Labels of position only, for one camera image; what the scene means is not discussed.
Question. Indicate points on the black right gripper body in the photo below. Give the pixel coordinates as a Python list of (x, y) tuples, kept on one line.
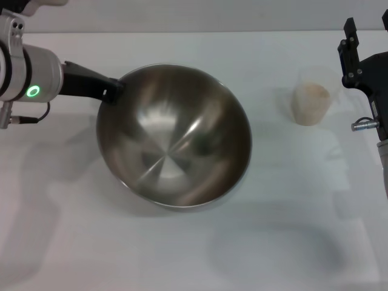
[(377, 82)]

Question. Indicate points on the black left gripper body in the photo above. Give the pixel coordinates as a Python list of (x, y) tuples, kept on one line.
[(82, 83)]

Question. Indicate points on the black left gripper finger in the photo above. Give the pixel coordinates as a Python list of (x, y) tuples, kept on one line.
[(112, 92)]

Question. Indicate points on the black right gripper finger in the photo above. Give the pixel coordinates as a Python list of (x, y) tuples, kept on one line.
[(386, 21), (350, 57)]

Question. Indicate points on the clear plastic measuring cup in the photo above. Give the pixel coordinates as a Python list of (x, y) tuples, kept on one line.
[(321, 75)]

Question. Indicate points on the white rice grains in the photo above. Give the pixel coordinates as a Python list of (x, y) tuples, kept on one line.
[(310, 100)]

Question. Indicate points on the stainless steel mixing bowl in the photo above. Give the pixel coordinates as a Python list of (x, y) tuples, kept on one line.
[(175, 136)]

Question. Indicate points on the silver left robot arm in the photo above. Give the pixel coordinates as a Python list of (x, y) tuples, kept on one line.
[(39, 69)]

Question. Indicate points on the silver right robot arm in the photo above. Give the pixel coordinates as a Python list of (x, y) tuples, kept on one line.
[(383, 163)]

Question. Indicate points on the silver right wrist connector plug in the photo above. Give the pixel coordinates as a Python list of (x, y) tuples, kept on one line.
[(363, 125)]

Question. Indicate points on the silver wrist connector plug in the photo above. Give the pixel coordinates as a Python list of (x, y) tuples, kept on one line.
[(4, 115), (363, 125)]

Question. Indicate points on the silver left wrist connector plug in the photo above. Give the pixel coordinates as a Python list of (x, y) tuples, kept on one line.
[(4, 115)]

